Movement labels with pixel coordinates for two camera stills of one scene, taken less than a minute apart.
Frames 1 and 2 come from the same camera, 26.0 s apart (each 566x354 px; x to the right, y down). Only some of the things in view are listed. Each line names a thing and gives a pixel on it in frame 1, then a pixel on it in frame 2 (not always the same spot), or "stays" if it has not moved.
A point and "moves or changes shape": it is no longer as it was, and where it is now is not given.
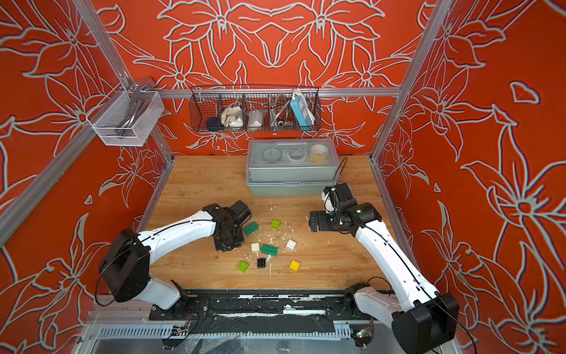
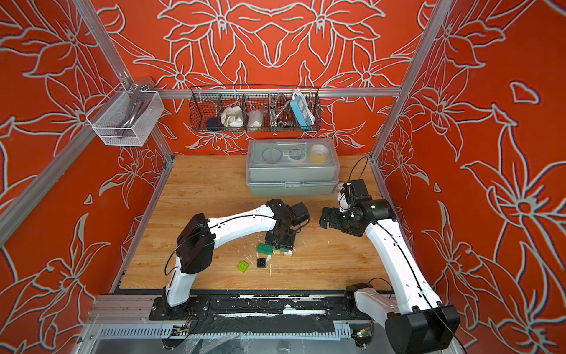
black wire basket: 219,109 stays
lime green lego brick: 243,266 stays
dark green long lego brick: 251,228 moves or changes shape
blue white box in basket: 301,112 stays
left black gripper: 223,246 -> 290,245
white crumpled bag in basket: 232,116 stays
